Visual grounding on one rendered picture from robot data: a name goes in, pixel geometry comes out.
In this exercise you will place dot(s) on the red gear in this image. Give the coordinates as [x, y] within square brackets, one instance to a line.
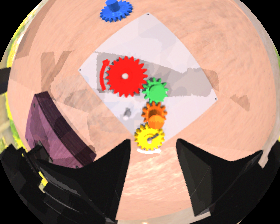
[135, 77]

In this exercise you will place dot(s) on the red curved arrow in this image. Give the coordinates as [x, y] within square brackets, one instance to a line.
[105, 62]

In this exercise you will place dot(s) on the orange gear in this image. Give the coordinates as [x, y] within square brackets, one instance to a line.
[154, 115]

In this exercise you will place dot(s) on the green gear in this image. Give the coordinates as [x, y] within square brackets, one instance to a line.
[155, 91]

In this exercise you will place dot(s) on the blue gear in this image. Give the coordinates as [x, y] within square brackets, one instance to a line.
[115, 10]

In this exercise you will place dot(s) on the yellow gear with black stripe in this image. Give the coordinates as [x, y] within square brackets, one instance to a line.
[144, 132]

